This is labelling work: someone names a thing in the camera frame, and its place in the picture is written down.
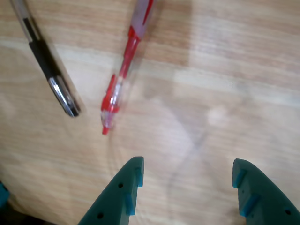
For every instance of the clear pen with black grip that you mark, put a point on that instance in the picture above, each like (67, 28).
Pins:
(44, 58)

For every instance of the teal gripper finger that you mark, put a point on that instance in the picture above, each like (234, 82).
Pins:
(117, 199)
(267, 199)

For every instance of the red clear retractable pen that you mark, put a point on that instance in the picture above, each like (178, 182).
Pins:
(127, 56)

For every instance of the teal robot base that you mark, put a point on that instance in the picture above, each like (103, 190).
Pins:
(3, 194)

